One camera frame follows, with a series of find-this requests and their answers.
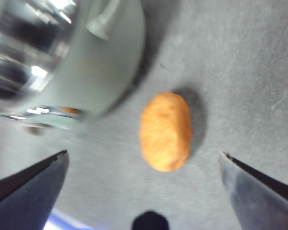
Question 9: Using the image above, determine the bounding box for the pale green electric cooking pot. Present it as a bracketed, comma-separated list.
[0, 0, 146, 130]

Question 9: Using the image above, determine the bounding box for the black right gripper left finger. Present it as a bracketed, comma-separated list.
[0, 149, 70, 230]

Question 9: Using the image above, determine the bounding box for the orange-brown potato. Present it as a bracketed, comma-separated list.
[139, 91, 192, 173]

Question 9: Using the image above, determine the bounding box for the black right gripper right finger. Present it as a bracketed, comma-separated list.
[218, 151, 288, 230]

